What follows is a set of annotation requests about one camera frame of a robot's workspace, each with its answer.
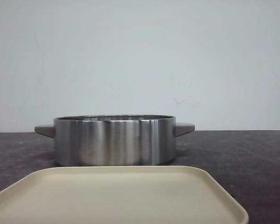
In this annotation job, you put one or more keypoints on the stainless steel steamer pot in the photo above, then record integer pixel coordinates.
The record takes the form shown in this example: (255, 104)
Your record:
(115, 140)

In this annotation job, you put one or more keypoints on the cream rectangular plastic tray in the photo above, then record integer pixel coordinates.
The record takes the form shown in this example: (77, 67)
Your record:
(119, 195)

